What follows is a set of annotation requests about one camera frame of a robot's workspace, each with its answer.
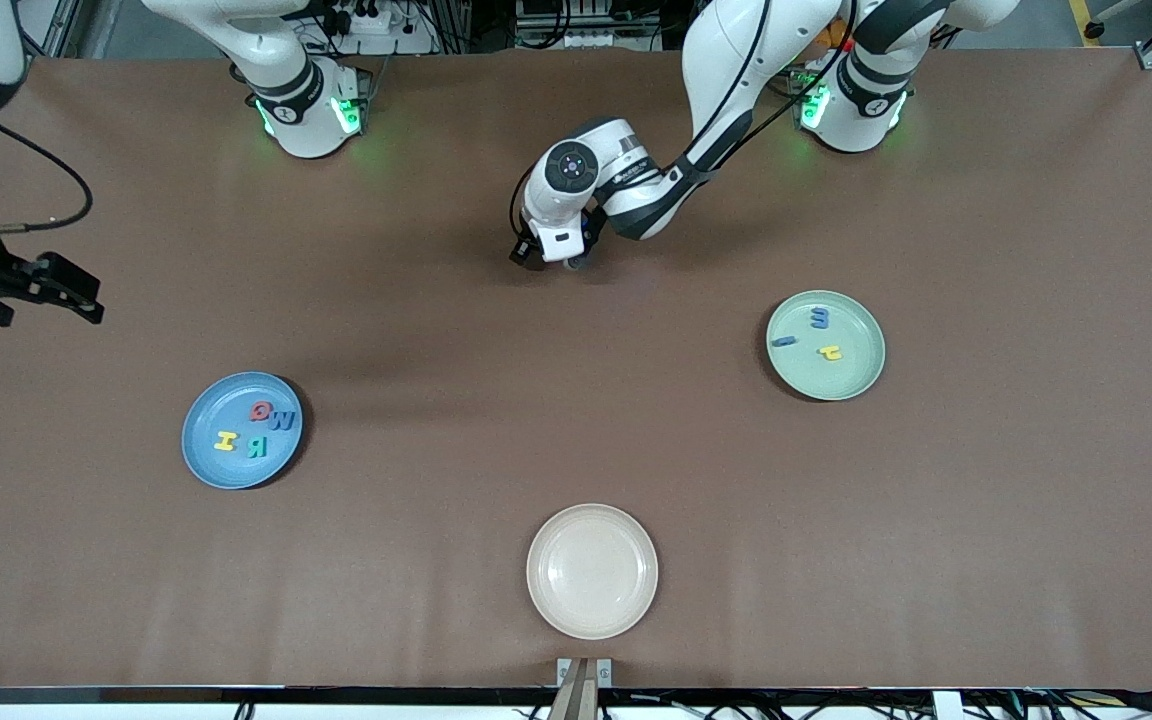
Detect table edge rail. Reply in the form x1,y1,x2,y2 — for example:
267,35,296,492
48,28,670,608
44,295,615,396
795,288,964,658
0,686,1152,707

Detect cream plate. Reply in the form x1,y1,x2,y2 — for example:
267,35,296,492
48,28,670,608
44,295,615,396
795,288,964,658
526,503,659,641

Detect blue plate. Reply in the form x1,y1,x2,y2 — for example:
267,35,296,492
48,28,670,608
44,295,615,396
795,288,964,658
181,371,304,490

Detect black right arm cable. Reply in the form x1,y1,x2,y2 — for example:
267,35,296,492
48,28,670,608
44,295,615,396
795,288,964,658
0,115,94,236

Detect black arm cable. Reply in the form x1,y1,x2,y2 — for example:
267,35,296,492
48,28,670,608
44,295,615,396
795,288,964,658
0,115,94,236
509,0,857,241

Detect green plate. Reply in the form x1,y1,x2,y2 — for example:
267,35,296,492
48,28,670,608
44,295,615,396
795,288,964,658
766,290,886,402

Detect white power strip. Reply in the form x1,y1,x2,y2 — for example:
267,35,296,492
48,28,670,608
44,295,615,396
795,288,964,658
561,28,659,49
341,5,397,36

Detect aluminium camera mount post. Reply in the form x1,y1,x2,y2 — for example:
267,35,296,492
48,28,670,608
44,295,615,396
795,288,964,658
556,657,614,720

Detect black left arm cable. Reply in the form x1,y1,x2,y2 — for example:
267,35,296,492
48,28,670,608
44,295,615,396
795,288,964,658
509,0,857,241

